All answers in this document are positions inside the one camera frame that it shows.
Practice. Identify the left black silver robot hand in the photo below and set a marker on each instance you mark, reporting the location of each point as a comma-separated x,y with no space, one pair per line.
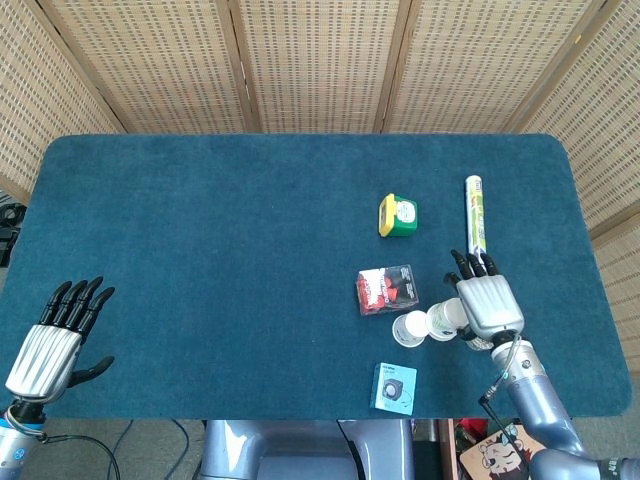
45,360

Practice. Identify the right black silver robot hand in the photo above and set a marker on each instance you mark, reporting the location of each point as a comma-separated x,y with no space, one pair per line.
490,305

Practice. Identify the white cup fern leaf print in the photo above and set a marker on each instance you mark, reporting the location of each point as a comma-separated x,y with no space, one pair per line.
451,309

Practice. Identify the white cup blue dandelion print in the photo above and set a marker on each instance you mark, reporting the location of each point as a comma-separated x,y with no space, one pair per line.
412,325

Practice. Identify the clear red black capsule box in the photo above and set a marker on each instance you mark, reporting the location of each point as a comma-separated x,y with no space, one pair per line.
385,292

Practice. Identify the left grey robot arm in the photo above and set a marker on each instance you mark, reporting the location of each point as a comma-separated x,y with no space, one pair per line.
17,440

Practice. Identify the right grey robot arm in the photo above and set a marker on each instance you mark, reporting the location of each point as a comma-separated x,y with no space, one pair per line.
540,400

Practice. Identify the cling film roll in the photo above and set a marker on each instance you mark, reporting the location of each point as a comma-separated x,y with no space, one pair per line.
475,220

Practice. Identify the green yellow plastic box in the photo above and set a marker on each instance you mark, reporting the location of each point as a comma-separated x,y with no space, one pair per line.
400,220

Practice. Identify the light blue speaker box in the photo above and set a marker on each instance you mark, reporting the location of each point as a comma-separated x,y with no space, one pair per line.
392,390

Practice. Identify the black equipment on floor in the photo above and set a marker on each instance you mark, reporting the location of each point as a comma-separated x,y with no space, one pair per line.
10,220

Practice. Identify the cartoon printed cardboard box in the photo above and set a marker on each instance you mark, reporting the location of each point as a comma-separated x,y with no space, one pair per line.
495,450

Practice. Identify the brown wooden stand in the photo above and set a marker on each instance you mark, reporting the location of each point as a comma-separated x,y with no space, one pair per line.
446,450

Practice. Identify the blue carpet table cover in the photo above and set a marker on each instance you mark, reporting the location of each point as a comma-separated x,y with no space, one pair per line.
200,250

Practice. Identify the grey robot torso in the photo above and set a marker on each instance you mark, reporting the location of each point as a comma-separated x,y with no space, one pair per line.
235,450

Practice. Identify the woven bamboo folding screen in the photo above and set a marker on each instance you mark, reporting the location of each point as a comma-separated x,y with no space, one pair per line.
320,65

